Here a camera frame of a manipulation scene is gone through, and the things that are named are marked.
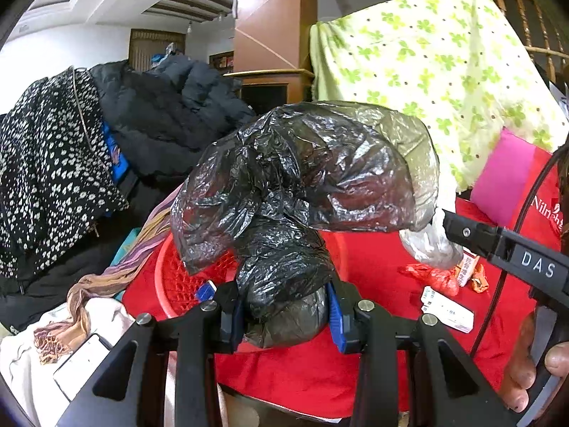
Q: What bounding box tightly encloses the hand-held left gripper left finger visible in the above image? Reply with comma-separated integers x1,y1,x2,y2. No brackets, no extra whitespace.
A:
55,279,247,427

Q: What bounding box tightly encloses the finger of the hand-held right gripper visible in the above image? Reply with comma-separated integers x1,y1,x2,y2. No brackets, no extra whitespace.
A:
441,208,505,268

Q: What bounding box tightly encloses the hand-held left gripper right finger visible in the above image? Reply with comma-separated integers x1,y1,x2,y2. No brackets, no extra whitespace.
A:
326,279,532,427

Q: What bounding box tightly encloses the orange white medicine box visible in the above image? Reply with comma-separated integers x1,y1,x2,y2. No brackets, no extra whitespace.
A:
462,253,478,288

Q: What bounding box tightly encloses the white plastic bag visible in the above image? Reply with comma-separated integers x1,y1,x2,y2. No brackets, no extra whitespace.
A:
399,213,464,270

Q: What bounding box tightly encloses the red plastic bag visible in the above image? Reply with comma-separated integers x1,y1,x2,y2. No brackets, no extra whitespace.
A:
397,262,461,298

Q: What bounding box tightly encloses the red mesh plastic basket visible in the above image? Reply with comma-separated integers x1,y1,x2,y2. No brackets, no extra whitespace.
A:
154,230,250,321

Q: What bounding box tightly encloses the white paper box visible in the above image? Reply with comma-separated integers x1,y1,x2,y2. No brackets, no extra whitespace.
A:
420,285,474,333

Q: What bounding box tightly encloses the black plastic bag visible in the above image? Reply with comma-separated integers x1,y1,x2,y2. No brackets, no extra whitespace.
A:
170,101,441,350

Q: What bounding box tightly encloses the person's right hand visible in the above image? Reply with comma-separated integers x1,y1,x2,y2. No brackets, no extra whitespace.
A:
498,310,569,414

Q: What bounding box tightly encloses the red fleece blanket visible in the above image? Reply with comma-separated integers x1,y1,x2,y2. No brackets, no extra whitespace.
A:
122,196,563,423

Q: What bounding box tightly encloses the red and pink gift bag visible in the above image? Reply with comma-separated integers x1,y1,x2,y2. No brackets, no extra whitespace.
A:
470,127,565,250

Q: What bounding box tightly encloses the striped scarf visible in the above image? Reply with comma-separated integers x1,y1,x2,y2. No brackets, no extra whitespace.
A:
33,184,183,365

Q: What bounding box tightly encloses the white smartphone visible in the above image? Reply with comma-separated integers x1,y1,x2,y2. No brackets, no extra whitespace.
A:
53,333,114,402

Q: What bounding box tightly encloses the green clover print quilt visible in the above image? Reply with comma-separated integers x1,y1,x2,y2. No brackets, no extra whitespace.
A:
309,0,569,194

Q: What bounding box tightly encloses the blue printed garment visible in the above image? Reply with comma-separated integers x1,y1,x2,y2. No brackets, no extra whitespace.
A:
101,122,129,185

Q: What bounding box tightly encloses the white cloth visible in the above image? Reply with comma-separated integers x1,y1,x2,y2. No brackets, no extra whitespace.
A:
0,298,134,427

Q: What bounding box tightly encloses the wooden stair railing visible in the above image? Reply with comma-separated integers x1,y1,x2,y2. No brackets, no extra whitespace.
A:
486,0,569,81

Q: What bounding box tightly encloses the black puffer jacket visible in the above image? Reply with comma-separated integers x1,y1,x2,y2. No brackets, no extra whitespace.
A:
89,53,256,179

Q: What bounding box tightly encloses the black white floral garment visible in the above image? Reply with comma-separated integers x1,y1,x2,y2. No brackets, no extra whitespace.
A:
0,66,129,279

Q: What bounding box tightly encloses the brown wooden screen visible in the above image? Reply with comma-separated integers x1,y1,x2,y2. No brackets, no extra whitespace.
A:
130,29,186,60

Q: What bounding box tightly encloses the wooden pillar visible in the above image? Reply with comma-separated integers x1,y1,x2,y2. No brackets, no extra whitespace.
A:
222,0,318,107

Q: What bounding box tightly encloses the black cable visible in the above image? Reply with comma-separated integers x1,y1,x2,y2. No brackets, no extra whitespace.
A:
469,144,569,359

